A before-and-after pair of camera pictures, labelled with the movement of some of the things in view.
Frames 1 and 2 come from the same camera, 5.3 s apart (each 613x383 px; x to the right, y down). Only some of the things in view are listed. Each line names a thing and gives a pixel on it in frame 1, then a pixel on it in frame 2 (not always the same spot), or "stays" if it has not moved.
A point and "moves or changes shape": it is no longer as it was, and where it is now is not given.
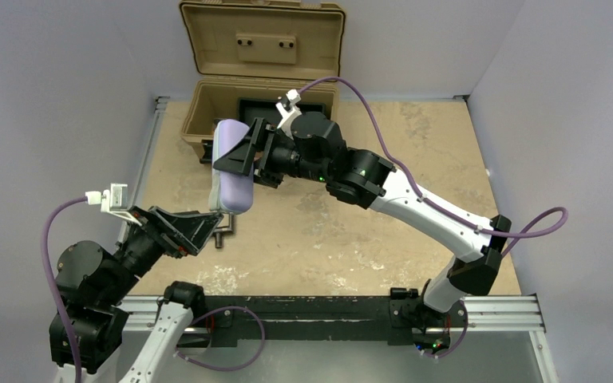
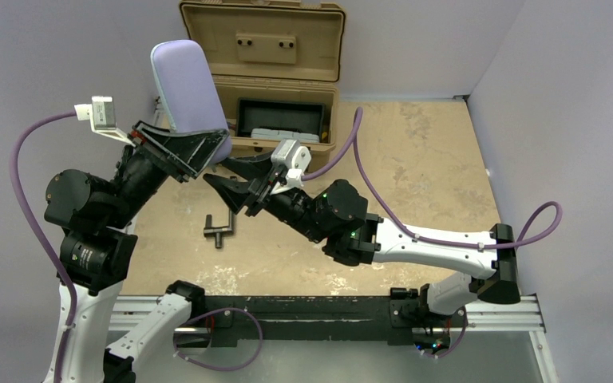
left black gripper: (155, 233) → (160, 150)
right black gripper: (264, 155) → (260, 190)
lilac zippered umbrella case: (229, 192) moves or changes shape
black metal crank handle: (219, 231) stays
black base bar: (405, 315) stays
